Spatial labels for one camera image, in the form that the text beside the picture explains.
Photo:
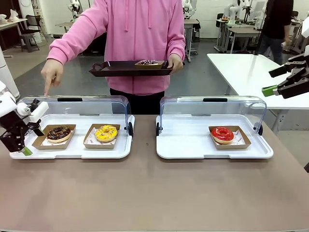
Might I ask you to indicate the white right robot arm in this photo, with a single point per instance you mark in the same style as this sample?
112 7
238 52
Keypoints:
305 36

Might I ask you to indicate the person's right forearm pink sleeve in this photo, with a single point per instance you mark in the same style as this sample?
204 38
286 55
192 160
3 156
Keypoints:
72 43

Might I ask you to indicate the black lid hinge knob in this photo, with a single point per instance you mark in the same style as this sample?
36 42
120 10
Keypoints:
130 129
158 129
260 129

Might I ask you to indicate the white display tray base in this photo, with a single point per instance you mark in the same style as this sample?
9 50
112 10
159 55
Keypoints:
183 145
79 152

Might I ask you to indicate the dark brown serving tray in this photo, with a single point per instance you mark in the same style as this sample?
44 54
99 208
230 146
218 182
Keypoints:
116 70

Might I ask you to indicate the person's black trousers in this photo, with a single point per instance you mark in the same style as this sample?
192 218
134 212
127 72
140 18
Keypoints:
140 104

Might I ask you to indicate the grey background workbench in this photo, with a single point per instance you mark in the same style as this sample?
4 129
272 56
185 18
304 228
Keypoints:
241 31

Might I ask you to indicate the yellow sprinkle donut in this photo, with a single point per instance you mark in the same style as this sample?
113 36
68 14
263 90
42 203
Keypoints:
106 136

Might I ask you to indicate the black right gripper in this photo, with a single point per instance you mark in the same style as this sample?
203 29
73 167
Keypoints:
305 67

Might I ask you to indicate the narrow background desk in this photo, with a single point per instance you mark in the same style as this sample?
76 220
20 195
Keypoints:
192 31

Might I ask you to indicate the person's left hand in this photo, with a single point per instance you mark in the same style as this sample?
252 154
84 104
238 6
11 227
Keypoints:
176 61

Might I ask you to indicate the clear display tray lid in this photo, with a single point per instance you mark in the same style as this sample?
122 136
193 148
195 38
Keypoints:
193 108
96 108

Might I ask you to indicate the background person in black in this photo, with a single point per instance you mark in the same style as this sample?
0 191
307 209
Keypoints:
275 24

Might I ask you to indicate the person's left forearm pink sleeve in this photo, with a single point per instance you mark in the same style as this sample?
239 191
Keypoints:
177 41

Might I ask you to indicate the brown cardboard donut box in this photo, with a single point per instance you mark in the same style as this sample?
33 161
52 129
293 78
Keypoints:
245 142
149 66
38 145
88 145

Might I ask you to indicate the red glazed donut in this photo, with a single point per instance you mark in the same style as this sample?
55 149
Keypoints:
222 137

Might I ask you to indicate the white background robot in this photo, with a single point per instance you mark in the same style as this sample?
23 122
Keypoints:
233 8

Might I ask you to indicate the person's right hand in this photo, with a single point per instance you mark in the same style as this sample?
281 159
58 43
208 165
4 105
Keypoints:
51 71

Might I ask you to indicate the white side table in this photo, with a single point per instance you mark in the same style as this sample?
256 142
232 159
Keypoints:
246 72

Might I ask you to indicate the black office chair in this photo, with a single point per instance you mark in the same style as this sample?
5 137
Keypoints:
32 31

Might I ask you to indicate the white smiley paper liner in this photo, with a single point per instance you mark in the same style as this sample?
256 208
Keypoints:
46 144
91 140
237 139

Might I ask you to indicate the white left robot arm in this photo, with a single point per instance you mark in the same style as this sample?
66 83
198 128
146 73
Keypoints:
6 106

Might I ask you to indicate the white cabinet appliance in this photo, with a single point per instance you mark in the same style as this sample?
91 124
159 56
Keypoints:
6 72

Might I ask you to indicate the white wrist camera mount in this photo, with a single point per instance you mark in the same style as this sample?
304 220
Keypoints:
38 111

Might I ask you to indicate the person's pink hoodie torso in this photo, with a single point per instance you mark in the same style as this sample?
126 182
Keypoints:
135 31

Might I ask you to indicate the wooden background desk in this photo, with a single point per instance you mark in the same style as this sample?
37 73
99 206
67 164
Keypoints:
12 23

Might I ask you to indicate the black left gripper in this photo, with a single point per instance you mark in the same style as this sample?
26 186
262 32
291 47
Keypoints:
13 137

